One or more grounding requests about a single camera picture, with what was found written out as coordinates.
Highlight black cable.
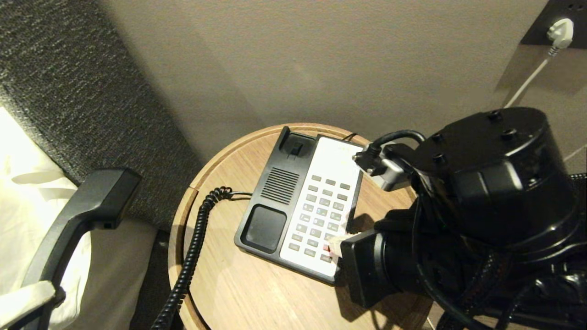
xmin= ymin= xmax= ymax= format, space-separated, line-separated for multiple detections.
xmin=370 ymin=129 xmax=428 ymax=154

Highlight grey fabric headboard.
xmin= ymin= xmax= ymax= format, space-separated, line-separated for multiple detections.
xmin=0 ymin=0 xmax=205 ymax=232

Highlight white power cable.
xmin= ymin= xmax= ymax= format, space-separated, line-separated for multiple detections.
xmin=503 ymin=46 xmax=558 ymax=110

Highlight white power plug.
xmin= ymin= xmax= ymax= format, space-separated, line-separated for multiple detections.
xmin=546 ymin=18 xmax=575 ymax=57

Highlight white bedding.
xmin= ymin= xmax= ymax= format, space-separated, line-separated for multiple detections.
xmin=0 ymin=106 xmax=93 ymax=330

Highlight round wooden side table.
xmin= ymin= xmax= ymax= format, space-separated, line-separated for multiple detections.
xmin=167 ymin=122 xmax=437 ymax=330

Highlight black wall socket plate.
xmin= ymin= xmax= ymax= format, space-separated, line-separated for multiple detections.
xmin=520 ymin=0 xmax=587 ymax=49

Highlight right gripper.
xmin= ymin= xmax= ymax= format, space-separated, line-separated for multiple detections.
xmin=327 ymin=209 xmax=441 ymax=308

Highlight black and white phone base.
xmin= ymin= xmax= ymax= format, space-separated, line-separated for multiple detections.
xmin=234 ymin=126 xmax=367 ymax=286

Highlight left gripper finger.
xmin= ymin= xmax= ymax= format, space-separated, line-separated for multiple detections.
xmin=0 ymin=280 xmax=57 ymax=327

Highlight black coiled phone cord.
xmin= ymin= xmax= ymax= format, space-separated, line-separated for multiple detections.
xmin=150 ymin=186 xmax=253 ymax=330

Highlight black phone handset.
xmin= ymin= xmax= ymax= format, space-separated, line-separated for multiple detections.
xmin=8 ymin=167 xmax=143 ymax=330

